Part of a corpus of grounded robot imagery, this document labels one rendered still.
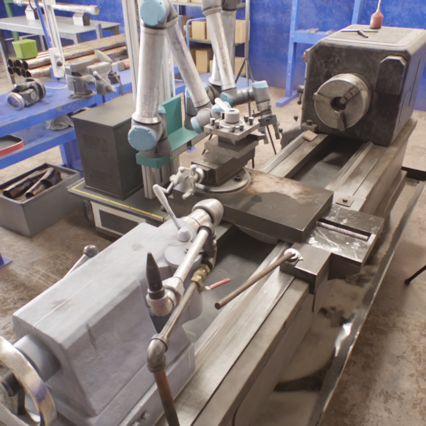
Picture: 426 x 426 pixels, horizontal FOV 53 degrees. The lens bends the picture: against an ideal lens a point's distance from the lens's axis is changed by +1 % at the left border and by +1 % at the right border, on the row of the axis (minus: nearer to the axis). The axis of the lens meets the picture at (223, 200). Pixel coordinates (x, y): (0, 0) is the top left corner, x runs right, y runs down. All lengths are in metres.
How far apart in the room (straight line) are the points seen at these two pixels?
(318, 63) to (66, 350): 1.95
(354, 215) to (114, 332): 1.07
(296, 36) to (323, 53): 3.11
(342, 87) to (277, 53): 4.08
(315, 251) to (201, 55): 5.15
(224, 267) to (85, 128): 1.53
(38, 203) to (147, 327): 2.32
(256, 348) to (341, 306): 0.83
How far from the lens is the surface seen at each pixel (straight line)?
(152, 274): 0.68
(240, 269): 1.61
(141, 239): 1.04
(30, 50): 4.68
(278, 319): 1.30
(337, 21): 5.86
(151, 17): 2.08
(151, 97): 2.19
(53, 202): 3.31
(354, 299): 2.04
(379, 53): 2.32
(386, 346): 2.45
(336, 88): 2.19
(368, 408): 2.20
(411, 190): 2.98
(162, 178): 2.96
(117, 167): 2.76
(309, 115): 2.50
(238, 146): 1.73
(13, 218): 3.33
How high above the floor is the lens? 1.77
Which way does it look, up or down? 31 degrees down
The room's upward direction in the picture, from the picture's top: straight up
